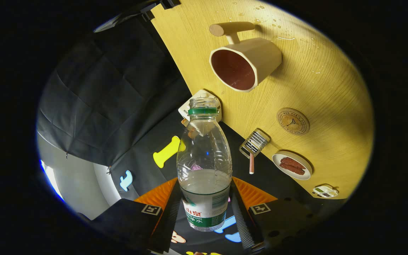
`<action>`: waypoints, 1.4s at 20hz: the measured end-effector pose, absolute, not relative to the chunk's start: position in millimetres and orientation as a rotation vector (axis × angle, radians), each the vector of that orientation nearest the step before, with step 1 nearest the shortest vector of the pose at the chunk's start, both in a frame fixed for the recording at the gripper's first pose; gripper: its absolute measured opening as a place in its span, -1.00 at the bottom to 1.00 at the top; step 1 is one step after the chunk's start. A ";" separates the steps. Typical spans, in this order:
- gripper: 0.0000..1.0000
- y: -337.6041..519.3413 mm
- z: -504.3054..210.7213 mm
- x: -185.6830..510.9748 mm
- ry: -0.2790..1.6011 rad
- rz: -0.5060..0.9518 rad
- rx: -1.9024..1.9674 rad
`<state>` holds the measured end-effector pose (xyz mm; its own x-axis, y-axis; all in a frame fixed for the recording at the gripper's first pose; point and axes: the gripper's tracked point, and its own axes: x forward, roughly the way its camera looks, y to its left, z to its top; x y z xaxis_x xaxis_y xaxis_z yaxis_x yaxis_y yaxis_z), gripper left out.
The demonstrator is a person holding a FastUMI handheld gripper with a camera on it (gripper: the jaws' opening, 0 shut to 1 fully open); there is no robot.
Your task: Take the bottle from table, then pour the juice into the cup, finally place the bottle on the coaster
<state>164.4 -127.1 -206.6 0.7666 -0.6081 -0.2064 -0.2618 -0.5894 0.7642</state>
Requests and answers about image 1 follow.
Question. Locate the toast bread slice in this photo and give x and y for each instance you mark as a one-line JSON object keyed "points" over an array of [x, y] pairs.
{"points": [[184, 122]]}

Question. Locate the round cork coaster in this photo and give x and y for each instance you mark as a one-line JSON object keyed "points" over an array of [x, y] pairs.
{"points": [[293, 121]]}

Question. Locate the wooden table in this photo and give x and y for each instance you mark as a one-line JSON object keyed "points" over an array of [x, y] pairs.
{"points": [[313, 71]]}

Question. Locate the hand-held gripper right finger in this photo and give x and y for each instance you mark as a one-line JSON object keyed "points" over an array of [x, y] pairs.
{"points": [[241, 219]]}

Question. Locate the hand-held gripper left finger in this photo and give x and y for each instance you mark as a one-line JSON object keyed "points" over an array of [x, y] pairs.
{"points": [[166, 219]]}

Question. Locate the black stand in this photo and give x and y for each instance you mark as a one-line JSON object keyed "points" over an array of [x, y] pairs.
{"points": [[147, 12]]}

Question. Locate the white toaster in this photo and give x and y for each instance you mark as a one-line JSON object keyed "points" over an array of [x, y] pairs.
{"points": [[184, 110]]}

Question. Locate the white round plate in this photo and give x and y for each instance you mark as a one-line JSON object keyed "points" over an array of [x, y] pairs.
{"points": [[305, 176]]}

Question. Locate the black backdrop cloth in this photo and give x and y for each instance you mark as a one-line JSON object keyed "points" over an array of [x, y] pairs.
{"points": [[101, 88]]}

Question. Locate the brown meat piece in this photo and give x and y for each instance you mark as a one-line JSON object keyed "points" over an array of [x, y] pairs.
{"points": [[292, 163], [290, 169]]}

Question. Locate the clear plastic juice bottle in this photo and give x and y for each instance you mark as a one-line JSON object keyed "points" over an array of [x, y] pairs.
{"points": [[204, 198]]}

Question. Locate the white divided condiment dish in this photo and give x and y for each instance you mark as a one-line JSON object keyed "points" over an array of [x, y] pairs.
{"points": [[326, 191]]}

